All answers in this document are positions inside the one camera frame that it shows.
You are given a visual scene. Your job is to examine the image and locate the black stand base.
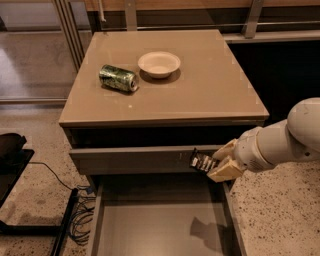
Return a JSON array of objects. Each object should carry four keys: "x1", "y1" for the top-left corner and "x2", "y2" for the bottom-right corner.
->
[{"x1": 0, "y1": 133, "x2": 78, "y2": 256}]

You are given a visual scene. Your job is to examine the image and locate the black and blue cables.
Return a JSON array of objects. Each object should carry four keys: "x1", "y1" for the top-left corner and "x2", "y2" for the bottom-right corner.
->
[{"x1": 27, "y1": 161, "x2": 98, "y2": 247}]

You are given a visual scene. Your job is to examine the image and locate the green soda can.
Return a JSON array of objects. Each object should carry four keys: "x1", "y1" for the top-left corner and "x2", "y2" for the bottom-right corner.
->
[{"x1": 99, "y1": 65, "x2": 138, "y2": 93}]

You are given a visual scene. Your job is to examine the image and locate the grey drawer cabinet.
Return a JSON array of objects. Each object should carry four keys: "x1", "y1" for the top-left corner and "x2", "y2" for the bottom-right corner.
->
[{"x1": 58, "y1": 29, "x2": 270, "y2": 256}]

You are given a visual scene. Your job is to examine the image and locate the grey top drawer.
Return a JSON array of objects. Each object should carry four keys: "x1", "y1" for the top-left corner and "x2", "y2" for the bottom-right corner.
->
[{"x1": 70, "y1": 145, "x2": 221, "y2": 175}]

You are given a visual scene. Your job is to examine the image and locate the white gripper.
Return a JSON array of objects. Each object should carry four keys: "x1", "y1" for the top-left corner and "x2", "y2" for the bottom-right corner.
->
[{"x1": 207, "y1": 127, "x2": 275, "y2": 183}]

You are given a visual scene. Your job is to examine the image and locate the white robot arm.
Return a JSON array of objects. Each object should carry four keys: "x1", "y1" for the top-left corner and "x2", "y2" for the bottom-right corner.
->
[{"x1": 207, "y1": 98, "x2": 320, "y2": 182}]

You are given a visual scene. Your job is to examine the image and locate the black rxbar chocolate wrapper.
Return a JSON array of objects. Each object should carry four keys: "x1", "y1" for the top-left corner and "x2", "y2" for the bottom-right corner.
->
[{"x1": 189, "y1": 149, "x2": 219, "y2": 174}]

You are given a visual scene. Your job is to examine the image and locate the open grey middle drawer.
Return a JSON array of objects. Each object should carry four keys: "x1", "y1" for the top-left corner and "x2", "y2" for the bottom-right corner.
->
[{"x1": 86, "y1": 173, "x2": 247, "y2": 256}]

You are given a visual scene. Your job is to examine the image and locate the metal railing frame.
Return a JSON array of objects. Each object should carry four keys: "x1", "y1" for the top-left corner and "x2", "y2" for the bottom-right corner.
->
[{"x1": 50, "y1": 0, "x2": 320, "y2": 66}]

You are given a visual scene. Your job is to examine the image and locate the white paper bowl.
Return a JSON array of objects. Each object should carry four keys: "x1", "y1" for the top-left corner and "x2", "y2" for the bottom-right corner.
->
[{"x1": 138, "y1": 51, "x2": 181, "y2": 79}]

